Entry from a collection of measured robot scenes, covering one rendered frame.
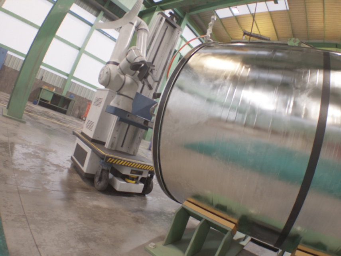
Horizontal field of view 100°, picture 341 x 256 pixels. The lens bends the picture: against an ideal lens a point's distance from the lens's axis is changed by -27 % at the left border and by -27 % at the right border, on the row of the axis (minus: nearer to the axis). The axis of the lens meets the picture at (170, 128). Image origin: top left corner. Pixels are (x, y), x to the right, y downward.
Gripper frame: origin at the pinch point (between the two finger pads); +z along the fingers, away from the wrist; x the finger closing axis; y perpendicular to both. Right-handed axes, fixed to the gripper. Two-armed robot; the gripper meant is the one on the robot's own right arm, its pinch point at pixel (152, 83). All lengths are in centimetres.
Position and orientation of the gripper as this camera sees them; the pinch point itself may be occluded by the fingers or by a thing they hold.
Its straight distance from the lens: 124.6
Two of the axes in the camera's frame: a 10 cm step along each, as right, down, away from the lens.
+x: -5.1, 5.3, 6.7
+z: 4.7, 8.3, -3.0
